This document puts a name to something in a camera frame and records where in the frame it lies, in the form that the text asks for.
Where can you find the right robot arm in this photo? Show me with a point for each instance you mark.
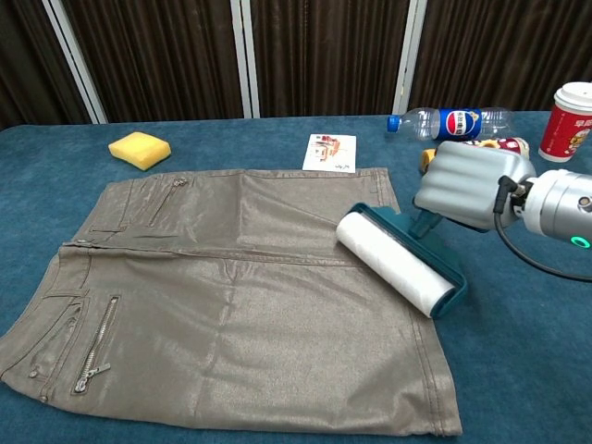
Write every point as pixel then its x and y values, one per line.
pixel 562 208

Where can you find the brown skirt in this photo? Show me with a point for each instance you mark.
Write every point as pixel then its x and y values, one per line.
pixel 231 300

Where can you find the teal lint roller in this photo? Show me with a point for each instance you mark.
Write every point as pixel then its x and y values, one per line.
pixel 402 263

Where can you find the yellow sponge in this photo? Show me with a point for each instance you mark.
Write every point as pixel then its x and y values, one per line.
pixel 139 150

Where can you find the Costa coffee bottle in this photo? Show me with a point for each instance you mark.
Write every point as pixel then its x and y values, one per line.
pixel 501 145

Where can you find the clear Pepsi bottle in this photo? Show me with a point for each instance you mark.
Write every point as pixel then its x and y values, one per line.
pixel 451 123

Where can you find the blue table cloth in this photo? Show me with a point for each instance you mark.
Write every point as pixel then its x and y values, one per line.
pixel 296 277

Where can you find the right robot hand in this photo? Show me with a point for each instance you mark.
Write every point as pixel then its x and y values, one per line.
pixel 472 189

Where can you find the illustrated paper card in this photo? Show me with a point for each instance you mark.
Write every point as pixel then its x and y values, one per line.
pixel 330 152

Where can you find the red paper cup white lid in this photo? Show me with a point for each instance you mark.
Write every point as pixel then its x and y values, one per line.
pixel 566 122

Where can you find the folding screen dark curtain panels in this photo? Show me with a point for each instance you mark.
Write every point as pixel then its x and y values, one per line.
pixel 296 55

